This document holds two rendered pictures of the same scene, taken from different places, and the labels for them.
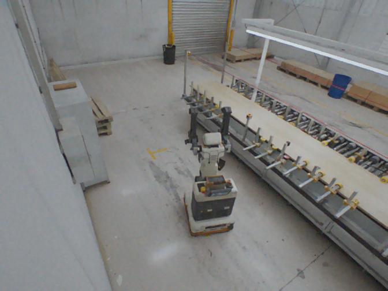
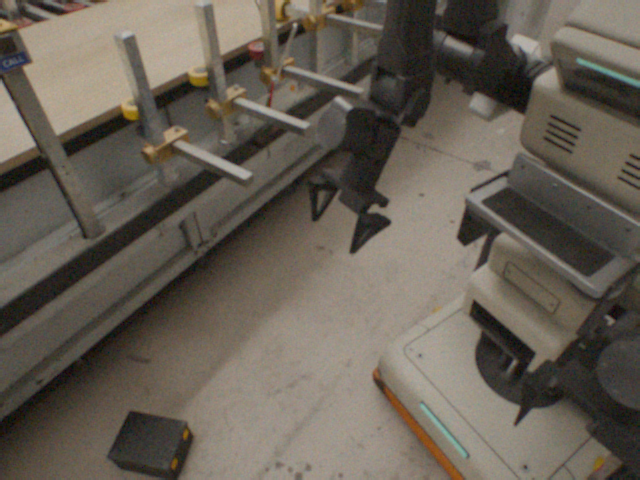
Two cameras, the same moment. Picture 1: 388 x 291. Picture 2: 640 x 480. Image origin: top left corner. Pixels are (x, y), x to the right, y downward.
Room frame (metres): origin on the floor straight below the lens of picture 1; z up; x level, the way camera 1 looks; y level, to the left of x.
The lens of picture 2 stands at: (2.82, 0.14, 1.52)
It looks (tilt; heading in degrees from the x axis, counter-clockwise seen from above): 46 degrees down; 250
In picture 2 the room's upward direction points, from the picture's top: straight up
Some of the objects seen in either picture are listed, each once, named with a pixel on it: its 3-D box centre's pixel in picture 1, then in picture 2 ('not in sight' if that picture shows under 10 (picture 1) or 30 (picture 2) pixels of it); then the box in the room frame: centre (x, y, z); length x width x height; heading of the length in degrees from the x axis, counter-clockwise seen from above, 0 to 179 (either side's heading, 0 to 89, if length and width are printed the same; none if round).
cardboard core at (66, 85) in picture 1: (64, 85); not in sight; (2.86, 1.90, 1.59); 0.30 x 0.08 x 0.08; 125
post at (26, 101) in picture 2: (245, 130); (57, 162); (3.11, -0.85, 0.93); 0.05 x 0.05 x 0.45; 35
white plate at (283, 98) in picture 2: (275, 164); (274, 104); (2.49, -1.25, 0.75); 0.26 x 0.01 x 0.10; 35
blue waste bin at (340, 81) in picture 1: (339, 86); not in sight; (7.27, -4.81, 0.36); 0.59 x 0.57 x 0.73; 125
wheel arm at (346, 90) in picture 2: (276, 164); (306, 78); (2.38, -1.21, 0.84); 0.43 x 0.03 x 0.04; 125
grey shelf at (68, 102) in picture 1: (80, 135); not in sight; (2.77, 1.84, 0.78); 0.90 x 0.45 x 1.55; 35
